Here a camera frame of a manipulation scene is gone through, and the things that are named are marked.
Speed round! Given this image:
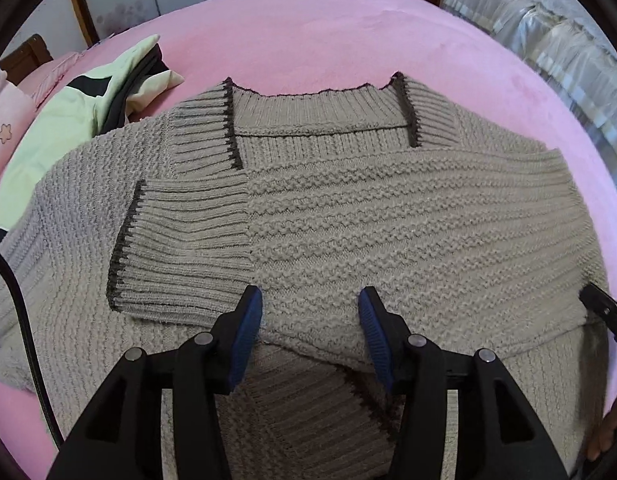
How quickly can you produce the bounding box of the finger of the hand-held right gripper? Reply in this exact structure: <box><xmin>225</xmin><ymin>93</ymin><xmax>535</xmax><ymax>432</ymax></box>
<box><xmin>578</xmin><ymin>282</ymin><xmax>617</xmax><ymax>353</ymax></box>

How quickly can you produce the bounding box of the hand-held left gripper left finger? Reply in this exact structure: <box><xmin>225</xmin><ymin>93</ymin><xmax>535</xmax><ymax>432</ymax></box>
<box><xmin>46</xmin><ymin>285</ymin><xmax>264</xmax><ymax>480</ymax></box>

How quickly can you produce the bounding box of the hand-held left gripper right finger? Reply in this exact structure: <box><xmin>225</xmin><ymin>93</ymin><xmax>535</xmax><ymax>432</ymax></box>
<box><xmin>357</xmin><ymin>286</ymin><xmax>571</xmax><ymax>480</ymax></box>

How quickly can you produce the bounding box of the beige knit sweater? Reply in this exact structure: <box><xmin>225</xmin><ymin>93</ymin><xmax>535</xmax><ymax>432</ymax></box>
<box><xmin>0</xmin><ymin>72</ymin><xmax>614</xmax><ymax>480</ymax></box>

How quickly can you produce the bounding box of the person's right hand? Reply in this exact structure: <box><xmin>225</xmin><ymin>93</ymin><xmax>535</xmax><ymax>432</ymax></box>
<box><xmin>585</xmin><ymin>400</ymin><xmax>617</xmax><ymax>463</ymax></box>

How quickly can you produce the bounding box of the light green and black garment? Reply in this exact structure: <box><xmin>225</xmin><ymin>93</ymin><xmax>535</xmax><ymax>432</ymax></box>
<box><xmin>0</xmin><ymin>35</ymin><xmax>185</xmax><ymax>246</ymax></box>

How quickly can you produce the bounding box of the pink bed blanket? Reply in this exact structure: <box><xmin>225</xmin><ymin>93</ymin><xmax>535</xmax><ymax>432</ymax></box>
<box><xmin>0</xmin><ymin>0</ymin><xmax>617</xmax><ymax>480</ymax></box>

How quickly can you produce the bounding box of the pink flower print pillow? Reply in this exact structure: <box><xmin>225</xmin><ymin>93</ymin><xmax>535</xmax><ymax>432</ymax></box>
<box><xmin>0</xmin><ymin>80</ymin><xmax>36</xmax><ymax>191</ymax></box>

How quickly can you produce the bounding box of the pink ruffled pillow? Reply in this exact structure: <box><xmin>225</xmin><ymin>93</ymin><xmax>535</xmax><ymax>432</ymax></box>
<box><xmin>18</xmin><ymin>50</ymin><xmax>94</xmax><ymax>111</ymax></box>

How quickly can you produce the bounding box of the wooden headboard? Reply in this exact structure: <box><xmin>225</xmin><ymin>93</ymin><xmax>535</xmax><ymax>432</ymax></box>
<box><xmin>0</xmin><ymin>34</ymin><xmax>56</xmax><ymax>76</ymax></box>

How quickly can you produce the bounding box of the black cable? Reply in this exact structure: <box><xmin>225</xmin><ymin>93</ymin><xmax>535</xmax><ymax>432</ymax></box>
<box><xmin>0</xmin><ymin>245</ymin><xmax>64</xmax><ymax>448</ymax></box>

